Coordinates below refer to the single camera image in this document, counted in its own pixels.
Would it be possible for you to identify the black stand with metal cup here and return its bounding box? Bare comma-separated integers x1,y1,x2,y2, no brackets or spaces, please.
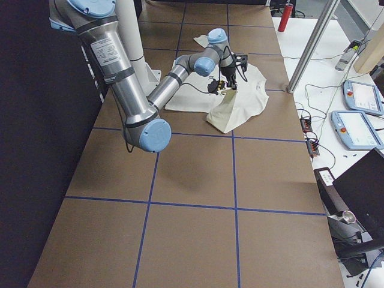
314,167,383,276

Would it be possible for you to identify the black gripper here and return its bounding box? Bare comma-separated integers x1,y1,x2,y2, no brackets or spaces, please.
221,62,237,90

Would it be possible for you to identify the red cylindrical bottle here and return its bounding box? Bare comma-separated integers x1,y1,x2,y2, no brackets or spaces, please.
277,3,294,32

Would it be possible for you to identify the near blue teach pendant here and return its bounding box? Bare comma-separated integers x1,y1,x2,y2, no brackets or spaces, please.
331,110,383,151

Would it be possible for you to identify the cream long sleeve cat shirt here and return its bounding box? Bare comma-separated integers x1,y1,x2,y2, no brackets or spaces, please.
164,34,269,133

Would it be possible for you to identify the blue teach pendant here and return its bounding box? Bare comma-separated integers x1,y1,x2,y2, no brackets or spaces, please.
343,80,383,116
331,110,383,151

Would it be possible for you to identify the brown paper table cover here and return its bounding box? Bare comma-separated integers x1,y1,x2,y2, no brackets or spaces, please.
29,1,343,287

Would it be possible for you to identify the far blue teach pendant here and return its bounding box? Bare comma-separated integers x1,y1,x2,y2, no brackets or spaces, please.
343,80,383,116

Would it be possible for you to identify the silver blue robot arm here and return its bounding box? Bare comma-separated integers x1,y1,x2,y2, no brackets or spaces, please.
49,1,236,152

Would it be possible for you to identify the aluminium frame post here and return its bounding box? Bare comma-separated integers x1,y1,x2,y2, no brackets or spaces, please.
286,0,341,94

